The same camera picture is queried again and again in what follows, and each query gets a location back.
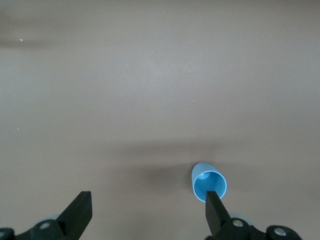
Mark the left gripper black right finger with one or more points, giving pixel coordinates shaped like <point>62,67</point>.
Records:
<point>215,212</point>

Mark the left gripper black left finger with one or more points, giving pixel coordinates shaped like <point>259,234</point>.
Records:
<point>78,212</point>

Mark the blue plastic cup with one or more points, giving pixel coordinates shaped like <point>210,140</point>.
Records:
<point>210,182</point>

